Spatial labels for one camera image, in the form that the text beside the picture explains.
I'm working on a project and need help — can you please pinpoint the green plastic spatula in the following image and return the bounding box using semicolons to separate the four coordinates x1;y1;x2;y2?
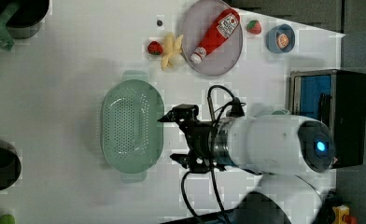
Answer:
0;1;20;51

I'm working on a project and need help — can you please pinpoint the green toy fruit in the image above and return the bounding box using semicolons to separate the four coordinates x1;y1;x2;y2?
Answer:
0;214;16;224

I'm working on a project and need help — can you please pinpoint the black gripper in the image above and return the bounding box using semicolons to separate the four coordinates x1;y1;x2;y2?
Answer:
158;104;214;174

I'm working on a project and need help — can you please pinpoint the blue bowl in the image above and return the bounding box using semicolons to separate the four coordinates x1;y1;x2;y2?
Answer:
265;24;295;53

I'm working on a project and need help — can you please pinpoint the green oval plastic strainer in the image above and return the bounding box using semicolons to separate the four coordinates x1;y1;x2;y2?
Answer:
101;70;164;183

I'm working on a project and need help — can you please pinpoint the black pot with spatula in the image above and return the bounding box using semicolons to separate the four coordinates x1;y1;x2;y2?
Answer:
0;0;51;39

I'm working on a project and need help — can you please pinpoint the yellow peeled toy banana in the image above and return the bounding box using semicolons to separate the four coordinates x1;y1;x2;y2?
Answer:
161;33;185;70

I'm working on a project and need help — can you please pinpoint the orange slice toy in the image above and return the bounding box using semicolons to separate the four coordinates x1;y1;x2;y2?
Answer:
276;34;289;49

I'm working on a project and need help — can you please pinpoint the yellow red object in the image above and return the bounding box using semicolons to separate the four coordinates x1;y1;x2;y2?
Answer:
332;205;358;224

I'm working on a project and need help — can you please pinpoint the black cylindrical cup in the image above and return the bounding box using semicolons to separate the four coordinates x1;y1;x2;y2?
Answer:
0;142;21;190

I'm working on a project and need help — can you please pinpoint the light green mug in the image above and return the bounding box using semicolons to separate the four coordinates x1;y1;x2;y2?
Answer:
257;109;291;117

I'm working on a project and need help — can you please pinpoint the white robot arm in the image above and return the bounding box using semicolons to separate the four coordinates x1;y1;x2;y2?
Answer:
159;105;336;224

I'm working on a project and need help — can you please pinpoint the grey round plate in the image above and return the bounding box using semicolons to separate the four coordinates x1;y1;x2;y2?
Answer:
180;0;243;76

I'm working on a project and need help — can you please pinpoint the black silver toaster oven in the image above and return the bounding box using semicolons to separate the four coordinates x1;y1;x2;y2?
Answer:
289;69;366;169

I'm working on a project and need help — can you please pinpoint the red ketchup bottle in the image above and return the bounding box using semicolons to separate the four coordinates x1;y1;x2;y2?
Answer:
190;8;240;64

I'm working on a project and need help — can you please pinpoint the red toy strawberry near bowl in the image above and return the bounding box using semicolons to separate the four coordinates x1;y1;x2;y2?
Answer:
246;20;262;35

